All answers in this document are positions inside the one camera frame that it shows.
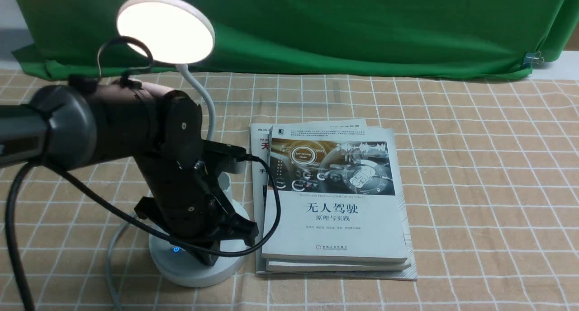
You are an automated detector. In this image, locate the white lamp power cable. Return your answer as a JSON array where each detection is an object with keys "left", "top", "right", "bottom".
[{"left": 105, "top": 221, "right": 136, "bottom": 311}]

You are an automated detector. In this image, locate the checkered orange tablecloth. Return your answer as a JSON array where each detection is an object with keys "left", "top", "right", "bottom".
[{"left": 16, "top": 73, "right": 579, "bottom": 311}]

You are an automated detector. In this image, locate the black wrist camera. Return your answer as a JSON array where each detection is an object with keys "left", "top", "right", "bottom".
[{"left": 201, "top": 140, "right": 248, "bottom": 176}]

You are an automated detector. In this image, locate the middle white book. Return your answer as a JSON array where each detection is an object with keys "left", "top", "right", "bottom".
[{"left": 265, "top": 127, "right": 412, "bottom": 272}]

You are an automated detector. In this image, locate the black camera cable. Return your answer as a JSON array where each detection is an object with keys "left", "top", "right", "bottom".
[{"left": 5, "top": 36, "right": 281, "bottom": 311}]

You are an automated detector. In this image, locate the green backdrop cloth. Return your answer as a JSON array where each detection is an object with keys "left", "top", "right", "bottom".
[{"left": 14, "top": 0, "right": 578, "bottom": 80}]

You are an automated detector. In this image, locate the metal binder clip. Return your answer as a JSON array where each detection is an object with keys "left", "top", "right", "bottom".
[{"left": 522, "top": 51, "right": 545, "bottom": 68}]

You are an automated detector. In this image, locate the top grey self-driving book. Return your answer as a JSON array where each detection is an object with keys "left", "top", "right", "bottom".
[{"left": 262, "top": 125, "right": 409, "bottom": 263}]

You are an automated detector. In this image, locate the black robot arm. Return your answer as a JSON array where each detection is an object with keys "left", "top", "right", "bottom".
[{"left": 1, "top": 84, "right": 259, "bottom": 266}]

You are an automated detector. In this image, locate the white round desk lamp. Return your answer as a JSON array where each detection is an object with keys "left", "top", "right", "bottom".
[{"left": 116, "top": 0, "right": 244, "bottom": 288}]

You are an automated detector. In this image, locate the bottom thin white booklet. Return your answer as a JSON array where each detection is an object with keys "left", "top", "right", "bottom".
[{"left": 250, "top": 123, "right": 418, "bottom": 281}]

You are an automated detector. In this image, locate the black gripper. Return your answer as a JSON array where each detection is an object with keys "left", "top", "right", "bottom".
[{"left": 134, "top": 148, "right": 259, "bottom": 267}]

